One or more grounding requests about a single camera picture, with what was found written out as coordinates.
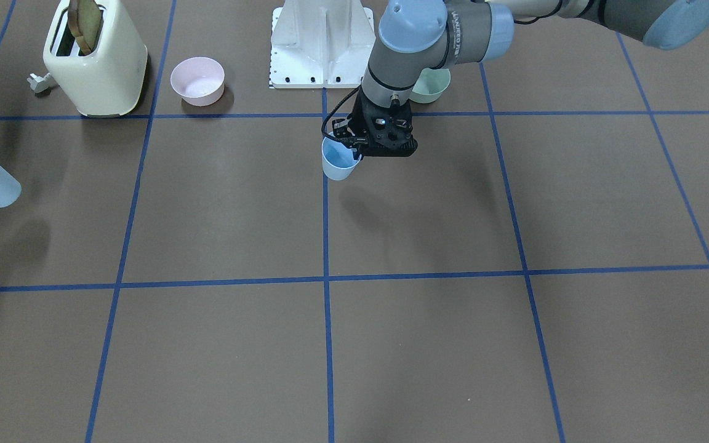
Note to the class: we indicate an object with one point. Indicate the pink bowl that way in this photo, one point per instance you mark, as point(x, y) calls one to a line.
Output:
point(199, 81)

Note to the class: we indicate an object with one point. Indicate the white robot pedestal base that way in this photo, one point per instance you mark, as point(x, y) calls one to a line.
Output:
point(320, 44)

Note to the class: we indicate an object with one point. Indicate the cream white toaster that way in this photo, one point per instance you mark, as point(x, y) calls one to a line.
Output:
point(109, 81)

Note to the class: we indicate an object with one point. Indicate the toast bread slice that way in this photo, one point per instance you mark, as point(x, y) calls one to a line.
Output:
point(85, 24)

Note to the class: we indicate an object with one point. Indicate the white toaster plug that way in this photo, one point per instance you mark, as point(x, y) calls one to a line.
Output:
point(39, 84)

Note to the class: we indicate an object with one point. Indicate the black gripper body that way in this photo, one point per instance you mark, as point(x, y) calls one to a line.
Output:
point(360, 120)

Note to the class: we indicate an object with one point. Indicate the green bowl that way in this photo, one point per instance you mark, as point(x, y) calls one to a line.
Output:
point(430, 85)

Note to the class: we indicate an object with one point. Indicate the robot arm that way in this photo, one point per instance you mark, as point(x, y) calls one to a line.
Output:
point(415, 35)

